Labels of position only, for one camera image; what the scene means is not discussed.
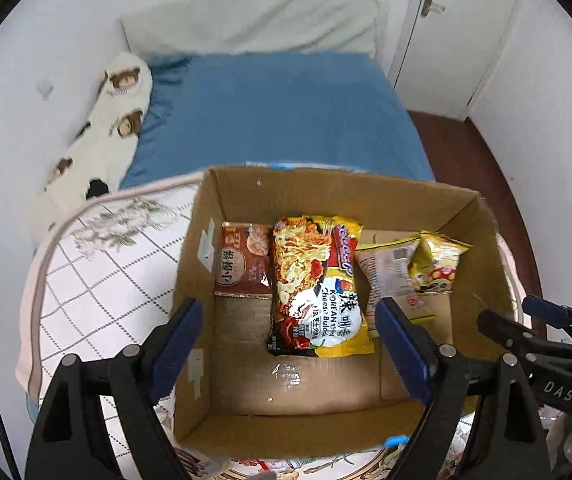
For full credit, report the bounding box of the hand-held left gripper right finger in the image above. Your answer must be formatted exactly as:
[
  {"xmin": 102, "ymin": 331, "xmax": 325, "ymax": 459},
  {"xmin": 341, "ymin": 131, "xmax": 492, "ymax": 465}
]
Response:
[{"xmin": 375, "ymin": 297, "xmax": 552, "ymax": 480}]

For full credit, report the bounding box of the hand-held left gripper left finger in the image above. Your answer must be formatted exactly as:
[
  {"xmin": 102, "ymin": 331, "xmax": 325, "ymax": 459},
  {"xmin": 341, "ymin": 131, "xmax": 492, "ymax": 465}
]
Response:
[{"xmin": 26, "ymin": 297, "xmax": 204, "ymax": 480}]

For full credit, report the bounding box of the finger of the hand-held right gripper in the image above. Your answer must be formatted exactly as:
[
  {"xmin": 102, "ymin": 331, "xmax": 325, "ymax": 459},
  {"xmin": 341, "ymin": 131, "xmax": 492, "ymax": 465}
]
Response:
[
  {"xmin": 522, "ymin": 295, "xmax": 572, "ymax": 346},
  {"xmin": 476, "ymin": 308, "xmax": 572, "ymax": 376}
]

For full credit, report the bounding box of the white snack packet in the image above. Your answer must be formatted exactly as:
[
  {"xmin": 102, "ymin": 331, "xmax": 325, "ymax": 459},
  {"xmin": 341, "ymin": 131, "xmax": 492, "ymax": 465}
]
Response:
[{"xmin": 355, "ymin": 237, "xmax": 439, "ymax": 338}]

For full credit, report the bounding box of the panda print snack packet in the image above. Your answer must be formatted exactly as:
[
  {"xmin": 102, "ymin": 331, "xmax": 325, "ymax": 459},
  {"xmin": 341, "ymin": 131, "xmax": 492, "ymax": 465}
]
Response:
[{"xmin": 408, "ymin": 231, "xmax": 474, "ymax": 295}]

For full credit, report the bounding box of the cardboard box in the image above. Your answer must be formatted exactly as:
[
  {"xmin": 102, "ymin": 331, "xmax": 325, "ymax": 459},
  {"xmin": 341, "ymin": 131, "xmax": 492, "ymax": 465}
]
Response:
[{"xmin": 172, "ymin": 166, "xmax": 522, "ymax": 461}]

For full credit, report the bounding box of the brown snack packet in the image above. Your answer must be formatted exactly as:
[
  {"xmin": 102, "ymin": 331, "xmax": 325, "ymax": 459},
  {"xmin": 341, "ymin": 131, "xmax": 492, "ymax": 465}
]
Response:
[{"xmin": 214, "ymin": 222, "xmax": 274, "ymax": 297}]

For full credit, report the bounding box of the yellow instant noodle packet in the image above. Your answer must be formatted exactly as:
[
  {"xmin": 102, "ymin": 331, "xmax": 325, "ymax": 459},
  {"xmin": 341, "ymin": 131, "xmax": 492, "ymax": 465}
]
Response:
[{"xmin": 267, "ymin": 216, "xmax": 375, "ymax": 358}]

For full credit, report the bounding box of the white plastic bag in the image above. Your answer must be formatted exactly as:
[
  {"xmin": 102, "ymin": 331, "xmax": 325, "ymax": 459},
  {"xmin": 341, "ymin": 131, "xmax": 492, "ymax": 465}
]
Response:
[{"xmin": 538, "ymin": 402, "xmax": 572, "ymax": 471}]

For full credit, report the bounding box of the floral quilted blanket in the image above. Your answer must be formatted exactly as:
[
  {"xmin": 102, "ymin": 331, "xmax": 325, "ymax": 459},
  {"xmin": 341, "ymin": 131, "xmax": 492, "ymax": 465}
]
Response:
[{"xmin": 14, "ymin": 170, "xmax": 552, "ymax": 480}]

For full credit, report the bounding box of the bear print pillow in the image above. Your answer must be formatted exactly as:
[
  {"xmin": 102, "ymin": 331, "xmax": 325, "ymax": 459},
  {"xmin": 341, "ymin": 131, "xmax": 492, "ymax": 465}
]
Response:
[{"xmin": 30, "ymin": 51, "xmax": 154, "ymax": 241}]

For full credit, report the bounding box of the bed with blue sheet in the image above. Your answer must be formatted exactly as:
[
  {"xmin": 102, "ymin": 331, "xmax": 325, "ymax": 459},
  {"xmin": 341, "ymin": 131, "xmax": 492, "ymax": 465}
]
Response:
[{"xmin": 118, "ymin": 52, "xmax": 437, "ymax": 191}]

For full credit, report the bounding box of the white door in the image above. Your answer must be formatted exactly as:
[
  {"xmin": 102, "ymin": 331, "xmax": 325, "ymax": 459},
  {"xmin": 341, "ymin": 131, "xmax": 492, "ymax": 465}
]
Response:
[{"xmin": 393, "ymin": 0, "xmax": 527, "ymax": 121}]

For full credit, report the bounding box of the pale green headboard cushion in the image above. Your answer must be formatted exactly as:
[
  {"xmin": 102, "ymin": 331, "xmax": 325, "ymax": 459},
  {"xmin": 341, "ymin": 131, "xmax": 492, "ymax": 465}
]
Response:
[{"xmin": 118, "ymin": 0, "xmax": 384, "ymax": 58}]

